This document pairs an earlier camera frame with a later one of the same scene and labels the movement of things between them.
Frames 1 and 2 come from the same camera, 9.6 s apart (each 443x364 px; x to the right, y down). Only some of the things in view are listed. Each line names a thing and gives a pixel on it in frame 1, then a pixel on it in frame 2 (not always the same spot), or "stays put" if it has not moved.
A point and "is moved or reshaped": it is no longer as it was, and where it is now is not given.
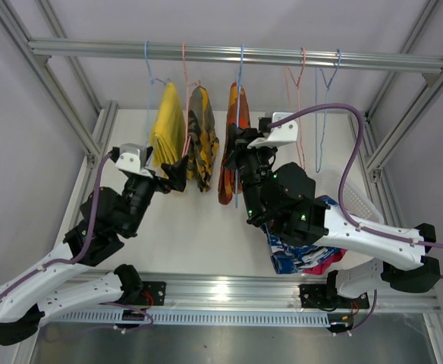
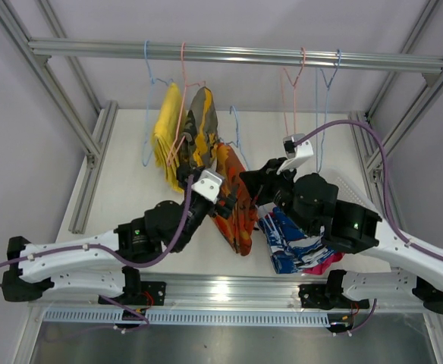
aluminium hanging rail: (382, 58) stays put
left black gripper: (176, 172) to (223, 210)
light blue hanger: (153, 80) stays put
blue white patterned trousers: (288, 258) stays put
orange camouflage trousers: (227, 186) to (239, 224)
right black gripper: (240, 139) to (260, 182)
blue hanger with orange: (240, 74) is moved or reshaped
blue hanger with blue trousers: (326, 86) stays put
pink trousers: (321, 268) stays put
